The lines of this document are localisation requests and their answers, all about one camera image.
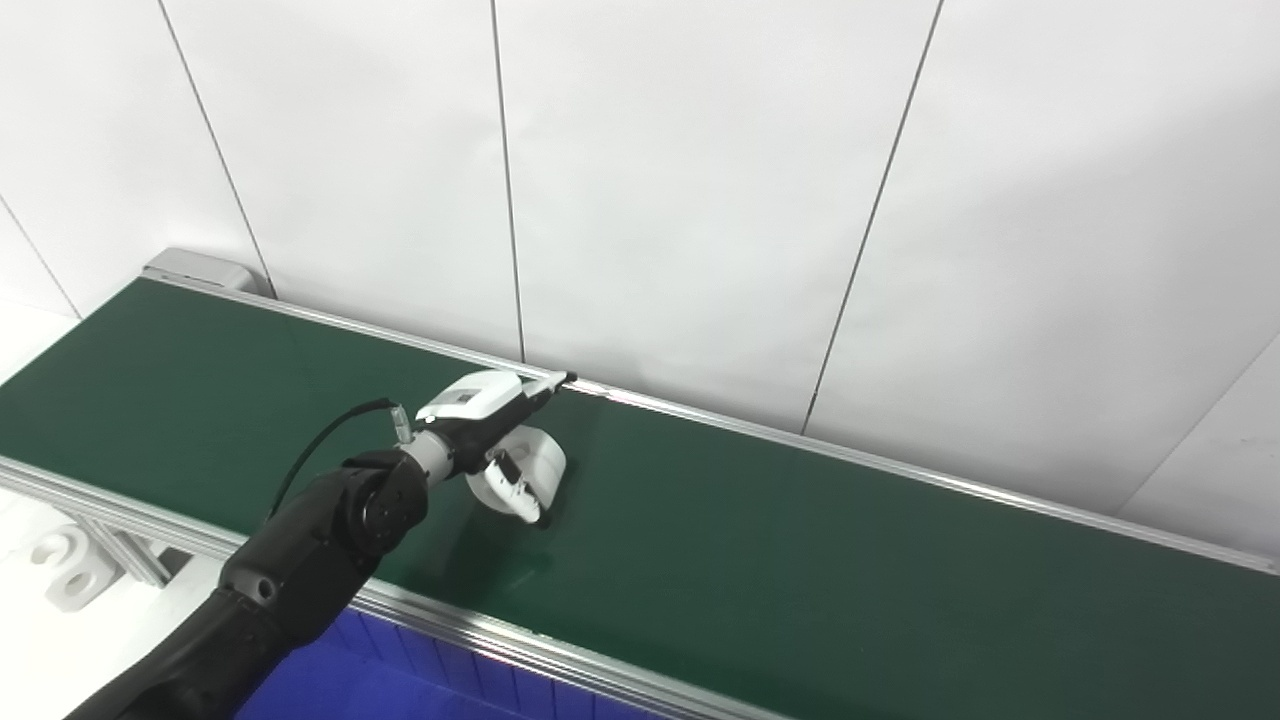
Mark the white round part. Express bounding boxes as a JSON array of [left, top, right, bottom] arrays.
[[464, 424, 569, 522]]

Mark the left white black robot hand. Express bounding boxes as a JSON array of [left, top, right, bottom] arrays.
[[414, 369, 579, 529]]

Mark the white plastic bracket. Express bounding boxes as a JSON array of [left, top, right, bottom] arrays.
[[28, 524, 123, 613]]

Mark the green conveyor belt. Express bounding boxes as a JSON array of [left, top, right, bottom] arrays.
[[0, 248, 1280, 720]]

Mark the blue plastic bin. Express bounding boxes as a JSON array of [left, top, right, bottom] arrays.
[[234, 604, 683, 720]]

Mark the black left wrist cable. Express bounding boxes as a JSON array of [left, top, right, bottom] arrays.
[[264, 398, 414, 523]]

